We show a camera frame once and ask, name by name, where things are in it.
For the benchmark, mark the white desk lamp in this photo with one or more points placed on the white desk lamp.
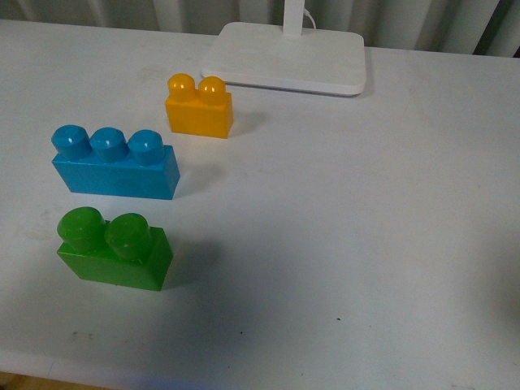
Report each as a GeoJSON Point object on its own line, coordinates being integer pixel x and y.
{"type": "Point", "coordinates": [288, 57]}

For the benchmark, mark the grey pleated curtain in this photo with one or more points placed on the grey pleated curtain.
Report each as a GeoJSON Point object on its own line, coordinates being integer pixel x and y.
{"type": "Point", "coordinates": [464, 27]}

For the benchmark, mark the yellow two-stud toy block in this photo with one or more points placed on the yellow two-stud toy block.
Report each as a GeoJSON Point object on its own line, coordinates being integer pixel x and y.
{"type": "Point", "coordinates": [203, 110]}

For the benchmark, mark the green two-stud toy block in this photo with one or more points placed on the green two-stud toy block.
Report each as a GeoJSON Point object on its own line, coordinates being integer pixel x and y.
{"type": "Point", "coordinates": [125, 251]}

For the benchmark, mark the blue three-stud toy block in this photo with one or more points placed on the blue three-stud toy block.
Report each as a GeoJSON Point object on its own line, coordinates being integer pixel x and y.
{"type": "Point", "coordinates": [105, 163]}

